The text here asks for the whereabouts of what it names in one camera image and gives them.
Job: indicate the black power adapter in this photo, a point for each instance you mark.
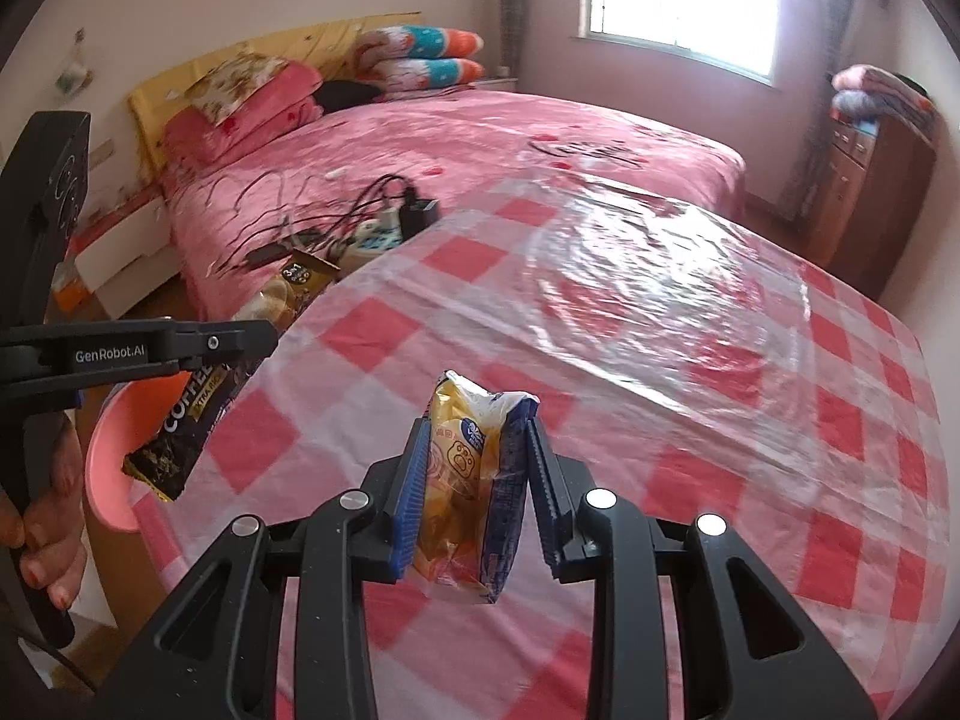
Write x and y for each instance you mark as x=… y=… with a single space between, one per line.
x=416 y=213

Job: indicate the red white checkered tablecloth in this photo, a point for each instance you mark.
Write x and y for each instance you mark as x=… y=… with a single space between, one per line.
x=693 y=366

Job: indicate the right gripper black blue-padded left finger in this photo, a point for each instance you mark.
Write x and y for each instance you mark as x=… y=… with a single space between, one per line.
x=211 y=649

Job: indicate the white bedside drawer unit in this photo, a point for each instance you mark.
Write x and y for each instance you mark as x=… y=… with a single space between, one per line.
x=117 y=258

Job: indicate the brown wooden cabinet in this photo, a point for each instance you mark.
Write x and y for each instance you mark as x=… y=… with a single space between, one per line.
x=869 y=198

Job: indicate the dark coffee sachet wrapper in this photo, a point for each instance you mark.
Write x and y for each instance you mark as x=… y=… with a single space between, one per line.
x=165 y=461

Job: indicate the floral pillow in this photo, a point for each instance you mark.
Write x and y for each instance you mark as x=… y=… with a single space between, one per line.
x=224 y=89

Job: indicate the white power strip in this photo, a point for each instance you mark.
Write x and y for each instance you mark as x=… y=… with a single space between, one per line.
x=371 y=239

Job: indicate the person's left hand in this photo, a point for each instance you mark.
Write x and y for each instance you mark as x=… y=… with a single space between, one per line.
x=49 y=533

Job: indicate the black garment on bed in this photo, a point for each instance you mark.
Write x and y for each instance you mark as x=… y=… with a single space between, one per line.
x=336 y=95

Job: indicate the orange blue rolled pillow upper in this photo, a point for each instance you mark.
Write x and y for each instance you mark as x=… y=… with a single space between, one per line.
x=399 y=42

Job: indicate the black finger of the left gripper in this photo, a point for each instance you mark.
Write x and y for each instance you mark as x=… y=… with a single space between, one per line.
x=195 y=345

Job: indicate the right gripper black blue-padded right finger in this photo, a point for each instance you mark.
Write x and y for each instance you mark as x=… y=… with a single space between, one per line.
x=687 y=621

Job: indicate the yellow wooden headboard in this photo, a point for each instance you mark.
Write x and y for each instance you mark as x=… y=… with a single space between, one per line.
x=325 y=46

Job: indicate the folded blankets on cabinet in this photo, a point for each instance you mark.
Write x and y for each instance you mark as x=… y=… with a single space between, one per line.
x=866 y=92

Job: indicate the yellow blue bread wrapper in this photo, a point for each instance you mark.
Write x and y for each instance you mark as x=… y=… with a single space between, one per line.
x=477 y=477

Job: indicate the black phone on bed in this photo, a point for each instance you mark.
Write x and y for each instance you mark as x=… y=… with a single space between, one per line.
x=264 y=254

